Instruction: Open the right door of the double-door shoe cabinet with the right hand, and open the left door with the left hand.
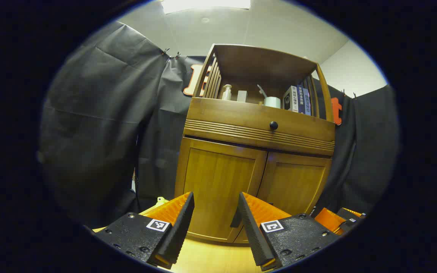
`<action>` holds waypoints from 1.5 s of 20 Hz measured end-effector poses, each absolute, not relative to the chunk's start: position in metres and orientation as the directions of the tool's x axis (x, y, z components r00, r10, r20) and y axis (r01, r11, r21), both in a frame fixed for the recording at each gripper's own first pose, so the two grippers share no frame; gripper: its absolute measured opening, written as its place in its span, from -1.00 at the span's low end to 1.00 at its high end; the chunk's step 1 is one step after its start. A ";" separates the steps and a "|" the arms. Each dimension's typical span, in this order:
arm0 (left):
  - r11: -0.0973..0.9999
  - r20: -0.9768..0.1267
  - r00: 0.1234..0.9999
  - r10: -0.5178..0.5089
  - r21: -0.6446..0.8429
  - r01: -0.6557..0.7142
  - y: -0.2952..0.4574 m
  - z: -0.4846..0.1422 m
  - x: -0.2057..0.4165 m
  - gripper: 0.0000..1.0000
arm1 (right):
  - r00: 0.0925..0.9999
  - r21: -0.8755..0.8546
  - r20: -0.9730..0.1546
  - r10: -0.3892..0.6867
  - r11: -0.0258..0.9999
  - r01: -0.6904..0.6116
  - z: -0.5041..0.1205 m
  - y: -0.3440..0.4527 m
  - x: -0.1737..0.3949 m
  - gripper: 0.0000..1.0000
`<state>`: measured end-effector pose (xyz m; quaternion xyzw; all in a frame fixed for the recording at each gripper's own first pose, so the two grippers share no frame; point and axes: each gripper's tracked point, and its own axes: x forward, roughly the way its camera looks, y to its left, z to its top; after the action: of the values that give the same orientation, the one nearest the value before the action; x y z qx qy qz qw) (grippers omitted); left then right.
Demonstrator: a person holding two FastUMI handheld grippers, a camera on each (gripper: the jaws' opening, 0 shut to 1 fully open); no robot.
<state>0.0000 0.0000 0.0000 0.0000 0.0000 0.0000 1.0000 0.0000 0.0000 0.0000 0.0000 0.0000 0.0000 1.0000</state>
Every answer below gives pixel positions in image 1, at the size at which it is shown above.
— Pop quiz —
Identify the white cylindrical cup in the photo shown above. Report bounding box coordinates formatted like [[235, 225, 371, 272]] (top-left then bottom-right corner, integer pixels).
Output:
[[257, 84, 281, 109]]

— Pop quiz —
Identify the grey spine book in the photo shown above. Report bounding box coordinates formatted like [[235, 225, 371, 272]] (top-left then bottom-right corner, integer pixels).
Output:
[[303, 88, 312, 116]]

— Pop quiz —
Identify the wooden cabinet drawer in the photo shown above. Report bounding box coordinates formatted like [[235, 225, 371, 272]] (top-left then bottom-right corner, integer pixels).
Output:
[[184, 98, 336, 156]]

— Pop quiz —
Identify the wooden double-door shoe cabinet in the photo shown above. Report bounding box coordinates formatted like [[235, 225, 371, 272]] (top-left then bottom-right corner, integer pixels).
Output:
[[174, 44, 336, 244]]

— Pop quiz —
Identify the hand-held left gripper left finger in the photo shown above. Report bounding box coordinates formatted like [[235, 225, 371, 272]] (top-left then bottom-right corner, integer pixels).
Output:
[[91, 191, 195, 270]]

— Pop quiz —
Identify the wooden shoe cabinet door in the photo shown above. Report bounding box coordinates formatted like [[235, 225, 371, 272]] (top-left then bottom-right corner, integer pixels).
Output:
[[236, 152, 333, 243], [176, 137, 268, 243]]

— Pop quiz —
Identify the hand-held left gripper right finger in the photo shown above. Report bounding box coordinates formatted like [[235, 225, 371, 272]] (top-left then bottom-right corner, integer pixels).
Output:
[[238, 192, 342, 271]]

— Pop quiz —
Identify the black backdrop cloth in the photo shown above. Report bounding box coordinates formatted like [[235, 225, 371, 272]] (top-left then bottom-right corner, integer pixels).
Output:
[[38, 21, 399, 228]]

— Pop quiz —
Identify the ceiling light panel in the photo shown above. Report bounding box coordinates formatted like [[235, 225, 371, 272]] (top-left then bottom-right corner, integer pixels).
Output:
[[161, 0, 251, 15]]

